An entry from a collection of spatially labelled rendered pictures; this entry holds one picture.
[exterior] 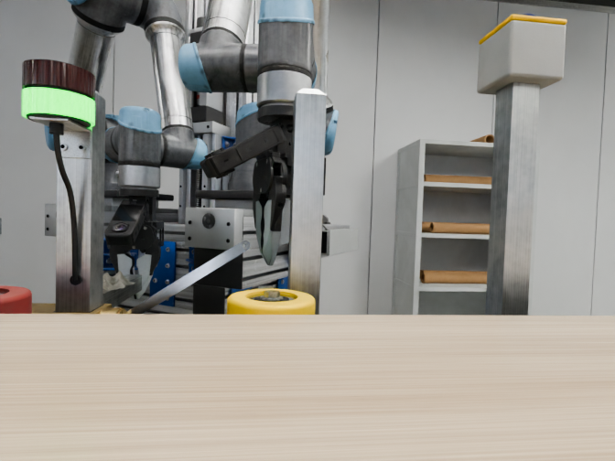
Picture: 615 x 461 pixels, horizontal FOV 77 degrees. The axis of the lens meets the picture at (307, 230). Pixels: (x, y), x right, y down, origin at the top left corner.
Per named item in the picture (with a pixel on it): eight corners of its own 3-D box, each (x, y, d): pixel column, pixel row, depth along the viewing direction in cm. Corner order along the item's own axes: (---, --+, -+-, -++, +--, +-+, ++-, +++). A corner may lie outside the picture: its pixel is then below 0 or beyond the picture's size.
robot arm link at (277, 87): (268, 66, 48) (248, 84, 56) (267, 102, 48) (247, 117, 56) (321, 77, 52) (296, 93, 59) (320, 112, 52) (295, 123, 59)
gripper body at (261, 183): (326, 200, 53) (329, 111, 52) (266, 197, 49) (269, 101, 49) (301, 201, 60) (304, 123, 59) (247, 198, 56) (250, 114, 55)
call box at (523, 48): (475, 99, 51) (478, 39, 51) (523, 102, 52) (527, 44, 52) (508, 80, 44) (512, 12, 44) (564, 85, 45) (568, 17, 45)
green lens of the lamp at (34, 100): (44, 125, 40) (44, 104, 40) (104, 129, 41) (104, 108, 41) (5, 110, 34) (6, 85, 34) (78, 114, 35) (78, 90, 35)
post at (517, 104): (473, 432, 52) (490, 91, 50) (507, 431, 52) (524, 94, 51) (493, 452, 47) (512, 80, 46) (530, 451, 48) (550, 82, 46)
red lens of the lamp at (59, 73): (44, 101, 40) (44, 80, 40) (104, 105, 41) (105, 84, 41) (6, 81, 34) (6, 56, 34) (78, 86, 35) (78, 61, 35)
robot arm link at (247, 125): (240, 158, 109) (242, 110, 108) (287, 160, 108) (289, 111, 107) (229, 151, 97) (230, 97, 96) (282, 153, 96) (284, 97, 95)
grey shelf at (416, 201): (390, 338, 317) (398, 149, 312) (492, 338, 327) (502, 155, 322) (410, 359, 273) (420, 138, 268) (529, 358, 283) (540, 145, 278)
